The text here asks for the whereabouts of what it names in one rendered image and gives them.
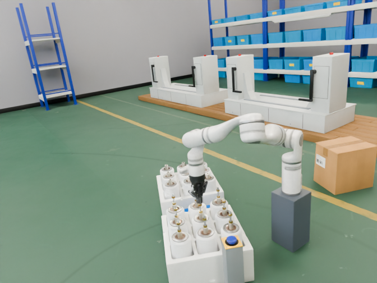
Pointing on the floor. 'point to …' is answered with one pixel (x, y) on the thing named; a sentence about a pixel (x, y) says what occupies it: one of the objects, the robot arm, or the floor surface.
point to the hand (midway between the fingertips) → (199, 199)
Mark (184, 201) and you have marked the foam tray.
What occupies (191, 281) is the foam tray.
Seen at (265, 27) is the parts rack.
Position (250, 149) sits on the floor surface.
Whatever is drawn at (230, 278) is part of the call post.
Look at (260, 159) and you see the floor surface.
